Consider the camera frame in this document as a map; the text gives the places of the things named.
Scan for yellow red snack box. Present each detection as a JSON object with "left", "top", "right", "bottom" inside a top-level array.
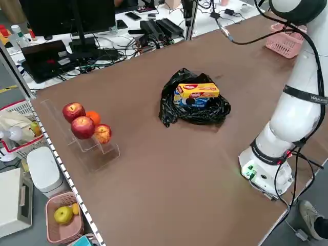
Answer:
[{"left": 176, "top": 82, "right": 220, "bottom": 99}]

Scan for blue snack packet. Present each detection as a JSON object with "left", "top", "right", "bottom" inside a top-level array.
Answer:
[{"left": 174, "top": 88, "right": 210, "bottom": 108}]

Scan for pink plastic basket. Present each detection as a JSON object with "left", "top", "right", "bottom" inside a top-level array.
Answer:
[
  {"left": 265, "top": 23, "right": 307, "bottom": 59},
  {"left": 46, "top": 191, "right": 85, "bottom": 243}
]

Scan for black plastic bag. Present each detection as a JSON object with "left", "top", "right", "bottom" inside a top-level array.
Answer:
[{"left": 158, "top": 68, "right": 231, "bottom": 128}]

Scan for white basket red rim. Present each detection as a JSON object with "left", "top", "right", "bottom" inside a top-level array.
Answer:
[{"left": 0, "top": 99, "right": 46, "bottom": 152}]

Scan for black power supply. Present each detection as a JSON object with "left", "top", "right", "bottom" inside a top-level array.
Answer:
[
  {"left": 155, "top": 18, "right": 185, "bottom": 38},
  {"left": 140, "top": 19, "right": 165, "bottom": 41}
]

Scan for black monitor stand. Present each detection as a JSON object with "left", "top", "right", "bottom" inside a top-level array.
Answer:
[{"left": 68, "top": 0, "right": 119, "bottom": 60}]

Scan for black monitor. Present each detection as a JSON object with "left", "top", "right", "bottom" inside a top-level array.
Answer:
[{"left": 19, "top": 0, "right": 116, "bottom": 36}]

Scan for orange fruit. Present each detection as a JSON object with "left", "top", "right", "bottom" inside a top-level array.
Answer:
[{"left": 85, "top": 110, "right": 101, "bottom": 126}]

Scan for red yellow apple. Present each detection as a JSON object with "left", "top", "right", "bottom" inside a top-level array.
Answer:
[{"left": 94, "top": 124, "right": 112, "bottom": 144}]

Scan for black laptop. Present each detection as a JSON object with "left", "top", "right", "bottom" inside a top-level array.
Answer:
[{"left": 20, "top": 40, "right": 77, "bottom": 84}]

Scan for clear acrylic fruit stand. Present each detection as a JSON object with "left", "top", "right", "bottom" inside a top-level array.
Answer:
[{"left": 40, "top": 98, "right": 120, "bottom": 172}]

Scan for white plastic bottle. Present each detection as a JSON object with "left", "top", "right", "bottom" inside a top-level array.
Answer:
[{"left": 9, "top": 25, "right": 31, "bottom": 49}]

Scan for green yellow fruit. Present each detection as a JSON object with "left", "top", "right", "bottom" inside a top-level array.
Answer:
[{"left": 30, "top": 121, "right": 42, "bottom": 136}]

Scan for rounded white appliance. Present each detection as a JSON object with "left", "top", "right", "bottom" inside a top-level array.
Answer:
[{"left": 26, "top": 146, "right": 65, "bottom": 198}]

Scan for yellow pear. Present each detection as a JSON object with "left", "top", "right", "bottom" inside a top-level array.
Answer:
[{"left": 54, "top": 206, "right": 74, "bottom": 226}]

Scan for person's shoe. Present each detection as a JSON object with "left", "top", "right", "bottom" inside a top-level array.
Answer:
[{"left": 299, "top": 200, "right": 328, "bottom": 241}]

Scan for teal box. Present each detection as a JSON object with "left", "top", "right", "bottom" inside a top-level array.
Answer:
[{"left": 74, "top": 235, "right": 97, "bottom": 246}]

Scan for grey white box machine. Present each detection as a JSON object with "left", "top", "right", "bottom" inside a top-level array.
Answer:
[{"left": 0, "top": 168, "right": 33, "bottom": 238}]

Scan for aluminium frame post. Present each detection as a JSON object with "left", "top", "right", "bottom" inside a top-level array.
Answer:
[
  {"left": 0, "top": 42, "right": 38, "bottom": 100},
  {"left": 184, "top": 0, "right": 201, "bottom": 41}
]

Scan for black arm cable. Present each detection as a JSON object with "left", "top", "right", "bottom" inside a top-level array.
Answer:
[{"left": 210, "top": 0, "right": 324, "bottom": 103}]

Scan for slotted aluminium table rail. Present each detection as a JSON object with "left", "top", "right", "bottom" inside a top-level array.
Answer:
[{"left": 30, "top": 98, "right": 106, "bottom": 246}]

